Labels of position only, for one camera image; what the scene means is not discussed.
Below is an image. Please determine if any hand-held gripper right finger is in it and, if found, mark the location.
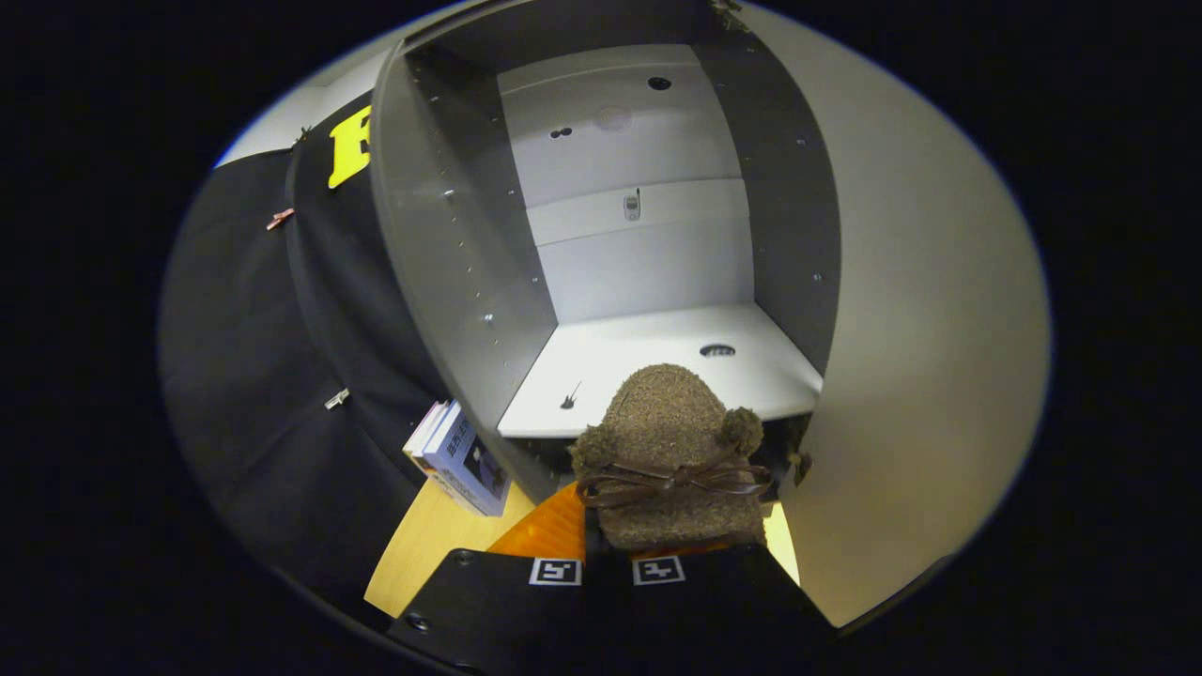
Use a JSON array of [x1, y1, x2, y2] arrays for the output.
[[601, 540, 837, 676]]

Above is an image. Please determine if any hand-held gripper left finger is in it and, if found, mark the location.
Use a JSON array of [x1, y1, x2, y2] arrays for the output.
[[390, 481, 599, 676]]

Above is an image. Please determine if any brown fuzzy shoe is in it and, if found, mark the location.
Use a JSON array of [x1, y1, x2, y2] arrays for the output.
[[568, 363, 776, 552]]

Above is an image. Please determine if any grey shoe cabinet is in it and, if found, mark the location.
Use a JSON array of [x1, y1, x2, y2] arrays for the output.
[[369, 0, 841, 503]]

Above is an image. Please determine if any white cabinet shelf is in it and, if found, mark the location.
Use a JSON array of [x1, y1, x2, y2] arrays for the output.
[[496, 302, 824, 439]]

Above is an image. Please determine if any blue book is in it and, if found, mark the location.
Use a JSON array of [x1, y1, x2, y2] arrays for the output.
[[423, 404, 513, 517]]

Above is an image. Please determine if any white book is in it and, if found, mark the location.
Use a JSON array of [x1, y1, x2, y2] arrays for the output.
[[404, 399, 452, 489]]

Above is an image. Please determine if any black backdrop cloth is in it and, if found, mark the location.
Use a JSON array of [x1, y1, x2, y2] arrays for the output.
[[158, 89, 452, 611]]

